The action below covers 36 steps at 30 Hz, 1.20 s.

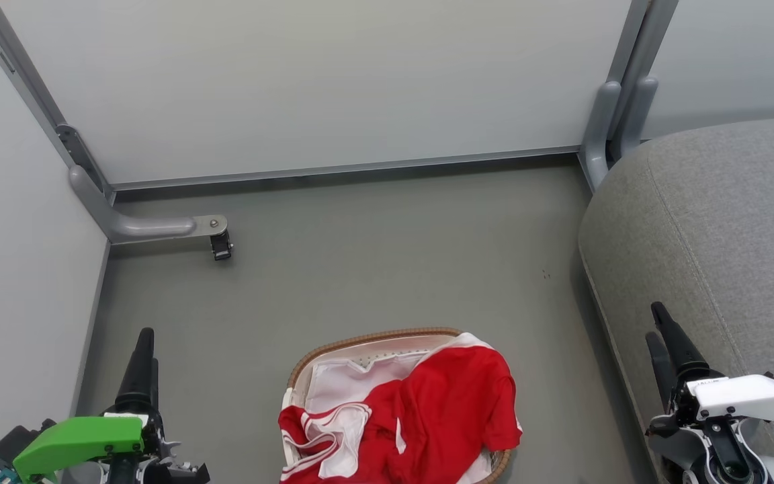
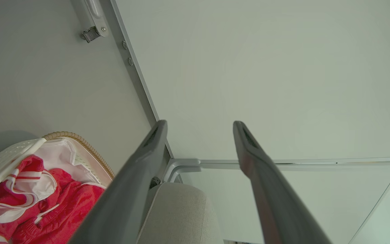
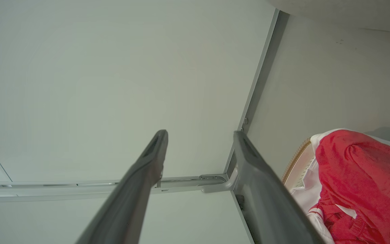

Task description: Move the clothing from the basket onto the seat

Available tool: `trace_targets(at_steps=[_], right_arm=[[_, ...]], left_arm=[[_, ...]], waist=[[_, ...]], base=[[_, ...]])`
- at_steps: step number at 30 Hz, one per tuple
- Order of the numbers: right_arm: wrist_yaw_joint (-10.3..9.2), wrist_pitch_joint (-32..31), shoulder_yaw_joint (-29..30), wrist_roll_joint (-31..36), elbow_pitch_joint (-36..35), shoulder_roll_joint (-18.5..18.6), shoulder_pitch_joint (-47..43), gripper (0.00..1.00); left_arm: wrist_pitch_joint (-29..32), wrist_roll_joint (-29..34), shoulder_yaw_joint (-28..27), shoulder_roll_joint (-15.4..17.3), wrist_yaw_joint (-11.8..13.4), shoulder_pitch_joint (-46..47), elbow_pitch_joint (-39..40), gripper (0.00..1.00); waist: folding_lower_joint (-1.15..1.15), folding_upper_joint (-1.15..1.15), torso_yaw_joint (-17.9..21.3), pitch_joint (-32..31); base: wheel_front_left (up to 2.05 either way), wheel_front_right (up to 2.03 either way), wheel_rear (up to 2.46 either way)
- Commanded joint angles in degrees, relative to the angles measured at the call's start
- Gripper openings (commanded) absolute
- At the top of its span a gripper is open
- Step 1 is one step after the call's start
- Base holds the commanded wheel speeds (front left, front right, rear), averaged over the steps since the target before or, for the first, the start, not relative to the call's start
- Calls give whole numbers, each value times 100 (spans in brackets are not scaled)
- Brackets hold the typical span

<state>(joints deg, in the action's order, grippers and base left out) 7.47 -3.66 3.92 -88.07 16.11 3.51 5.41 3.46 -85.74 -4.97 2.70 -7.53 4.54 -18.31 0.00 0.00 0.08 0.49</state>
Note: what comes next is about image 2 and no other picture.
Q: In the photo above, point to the round silver screw head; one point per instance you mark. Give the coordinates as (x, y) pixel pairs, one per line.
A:
(124, 44)
(130, 61)

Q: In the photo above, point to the grey metal frame rail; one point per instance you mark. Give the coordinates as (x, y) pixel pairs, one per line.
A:
(317, 163)

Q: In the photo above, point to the red white striped garment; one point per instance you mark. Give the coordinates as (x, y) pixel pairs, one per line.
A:
(29, 177)

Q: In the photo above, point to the white fabric basket liner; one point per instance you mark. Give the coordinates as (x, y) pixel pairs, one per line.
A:
(63, 156)

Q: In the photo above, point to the red cloth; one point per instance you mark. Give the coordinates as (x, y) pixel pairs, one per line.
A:
(69, 203)

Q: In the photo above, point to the white paper tag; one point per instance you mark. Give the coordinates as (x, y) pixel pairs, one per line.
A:
(2, 162)

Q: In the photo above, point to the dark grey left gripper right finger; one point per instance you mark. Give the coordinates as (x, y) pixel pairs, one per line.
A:
(276, 203)

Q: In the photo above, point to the grey metal frame post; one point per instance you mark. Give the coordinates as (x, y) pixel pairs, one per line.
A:
(137, 81)

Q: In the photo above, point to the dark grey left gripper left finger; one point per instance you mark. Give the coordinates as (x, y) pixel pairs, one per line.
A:
(127, 196)

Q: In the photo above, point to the woven basket with white liner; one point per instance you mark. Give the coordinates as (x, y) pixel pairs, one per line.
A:
(93, 159)

